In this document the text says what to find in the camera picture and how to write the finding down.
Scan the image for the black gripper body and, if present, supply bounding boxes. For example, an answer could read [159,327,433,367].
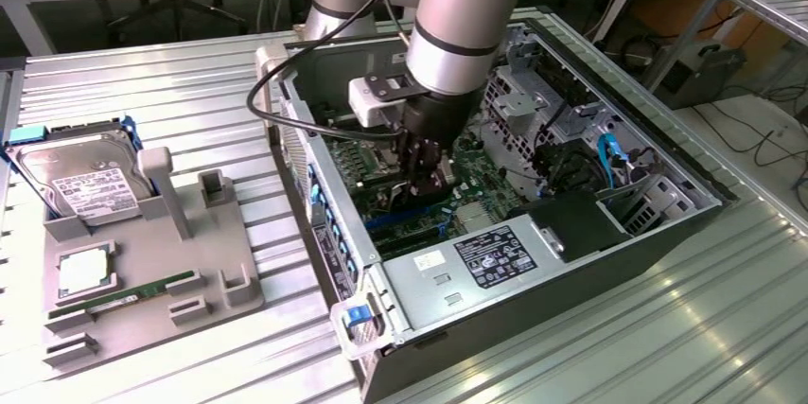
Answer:
[399,86,487,153]

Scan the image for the green low-profile graphics card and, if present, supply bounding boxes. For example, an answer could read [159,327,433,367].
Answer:
[360,176,460,217]

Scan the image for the green Dell motherboard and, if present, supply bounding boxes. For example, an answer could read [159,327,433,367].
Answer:
[319,127,544,261]

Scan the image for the silver finned chipset heatsink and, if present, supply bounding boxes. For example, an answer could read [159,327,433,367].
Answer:
[456,203,501,231]

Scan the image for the blue expansion slot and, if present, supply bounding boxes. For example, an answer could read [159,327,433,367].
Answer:
[364,210,412,231]

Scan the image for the silver perforated disk bay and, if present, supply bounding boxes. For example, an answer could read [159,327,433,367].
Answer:
[484,20,640,187]

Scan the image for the silver power supply unit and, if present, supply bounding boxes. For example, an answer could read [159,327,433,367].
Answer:
[376,211,632,335]

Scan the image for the black plastic air shroud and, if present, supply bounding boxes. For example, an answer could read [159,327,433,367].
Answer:
[528,194,635,264]

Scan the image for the black and silver PC case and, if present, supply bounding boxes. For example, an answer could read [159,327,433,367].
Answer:
[253,15,741,404]

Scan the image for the black box device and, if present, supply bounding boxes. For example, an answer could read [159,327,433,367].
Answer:
[653,42,751,111]

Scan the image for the black office chair base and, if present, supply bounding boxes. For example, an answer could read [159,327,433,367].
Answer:
[104,0,252,40]

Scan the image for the grey printed parts rack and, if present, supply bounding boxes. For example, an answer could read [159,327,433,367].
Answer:
[40,146,268,368]

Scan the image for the hard disk with blue rails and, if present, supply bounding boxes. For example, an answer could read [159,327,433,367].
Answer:
[1,113,157,229]

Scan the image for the green RAM stick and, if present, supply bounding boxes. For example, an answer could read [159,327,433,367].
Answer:
[48,270,196,321]

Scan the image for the silver CPU chip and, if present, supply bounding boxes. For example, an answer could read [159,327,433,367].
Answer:
[55,249,116,302]

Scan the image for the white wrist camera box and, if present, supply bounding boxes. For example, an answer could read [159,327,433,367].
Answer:
[345,73,419,130]

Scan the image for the black internal wire bundle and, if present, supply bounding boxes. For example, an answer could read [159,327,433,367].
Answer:
[535,138,611,198]

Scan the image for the thick black camera cable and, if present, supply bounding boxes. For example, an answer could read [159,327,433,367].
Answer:
[244,42,409,143]

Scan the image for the blue SATA wire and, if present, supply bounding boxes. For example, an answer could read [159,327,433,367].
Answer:
[595,132,633,198]

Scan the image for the black floor cables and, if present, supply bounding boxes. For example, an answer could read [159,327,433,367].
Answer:
[693,81,808,169]

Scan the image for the aluminium frame table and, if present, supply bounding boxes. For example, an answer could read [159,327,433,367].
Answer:
[689,0,808,98]

